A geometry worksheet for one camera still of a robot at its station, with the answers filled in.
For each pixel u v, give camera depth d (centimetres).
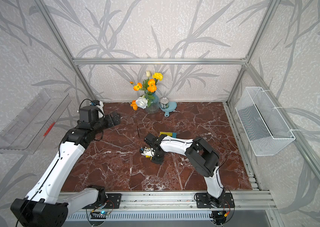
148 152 79
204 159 49
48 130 65
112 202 72
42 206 36
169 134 101
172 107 116
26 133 66
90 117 55
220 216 76
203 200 73
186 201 75
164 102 114
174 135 99
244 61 94
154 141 67
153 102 105
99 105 66
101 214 71
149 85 76
